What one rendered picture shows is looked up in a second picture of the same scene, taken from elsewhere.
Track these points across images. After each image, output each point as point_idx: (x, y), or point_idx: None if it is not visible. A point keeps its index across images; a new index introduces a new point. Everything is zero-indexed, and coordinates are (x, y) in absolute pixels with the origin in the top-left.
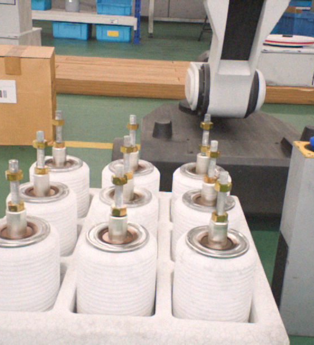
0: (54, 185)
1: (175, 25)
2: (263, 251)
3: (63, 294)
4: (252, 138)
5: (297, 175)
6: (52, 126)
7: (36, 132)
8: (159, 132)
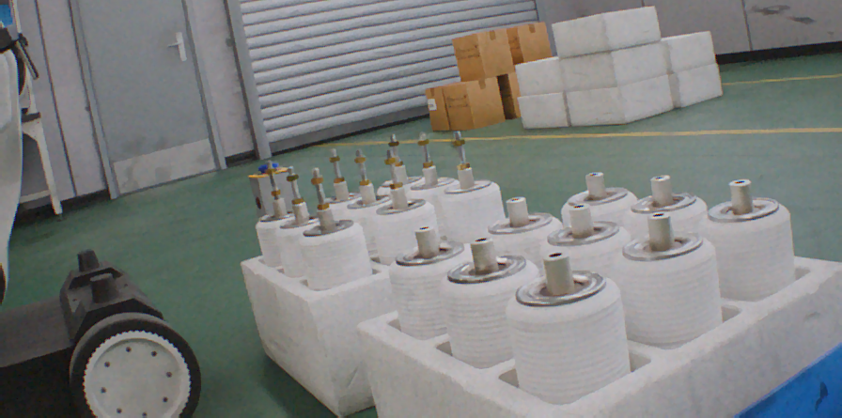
0: (383, 209)
1: None
2: (197, 359)
3: None
4: (23, 319)
5: (286, 190)
6: None
7: (390, 149)
8: (116, 286)
